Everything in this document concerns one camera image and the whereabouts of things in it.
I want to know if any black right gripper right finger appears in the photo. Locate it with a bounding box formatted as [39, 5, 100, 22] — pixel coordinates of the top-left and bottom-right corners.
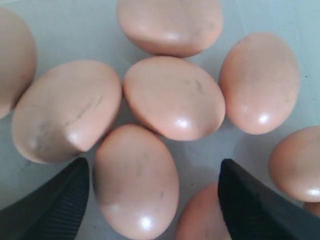
[218, 159, 320, 240]

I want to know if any clear plastic bin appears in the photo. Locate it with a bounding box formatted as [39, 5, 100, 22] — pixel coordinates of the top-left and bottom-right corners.
[0, 0, 320, 240]

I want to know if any brown egg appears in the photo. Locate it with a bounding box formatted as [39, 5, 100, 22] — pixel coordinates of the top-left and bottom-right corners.
[218, 32, 300, 135]
[12, 60, 122, 164]
[268, 125, 320, 203]
[93, 124, 179, 240]
[116, 0, 224, 58]
[174, 183, 231, 240]
[123, 56, 226, 141]
[0, 7, 38, 118]

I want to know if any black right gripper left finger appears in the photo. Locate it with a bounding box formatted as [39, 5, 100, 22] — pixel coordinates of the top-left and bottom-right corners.
[0, 157, 90, 240]

